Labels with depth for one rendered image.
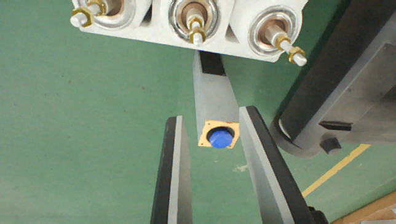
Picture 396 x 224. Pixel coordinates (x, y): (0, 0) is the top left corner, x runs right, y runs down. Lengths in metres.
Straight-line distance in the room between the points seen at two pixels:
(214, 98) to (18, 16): 0.55
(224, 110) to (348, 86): 0.34
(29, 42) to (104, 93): 0.24
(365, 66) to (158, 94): 0.57
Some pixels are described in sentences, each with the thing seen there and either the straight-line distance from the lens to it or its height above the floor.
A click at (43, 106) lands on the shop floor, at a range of 0.86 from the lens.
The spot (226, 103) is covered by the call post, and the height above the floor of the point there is 0.26.
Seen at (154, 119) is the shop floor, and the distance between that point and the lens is 0.75.
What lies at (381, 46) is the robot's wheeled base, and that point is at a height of 0.19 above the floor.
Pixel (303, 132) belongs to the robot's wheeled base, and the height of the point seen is 0.18.
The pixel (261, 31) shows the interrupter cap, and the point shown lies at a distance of 0.31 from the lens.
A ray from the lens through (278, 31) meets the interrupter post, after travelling 0.29.
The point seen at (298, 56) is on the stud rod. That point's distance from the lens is 0.24.
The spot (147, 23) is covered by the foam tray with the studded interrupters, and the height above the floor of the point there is 0.16.
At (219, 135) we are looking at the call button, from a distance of 0.31.
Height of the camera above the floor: 0.52
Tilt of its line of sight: 47 degrees down
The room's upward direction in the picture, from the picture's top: 175 degrees clockwise
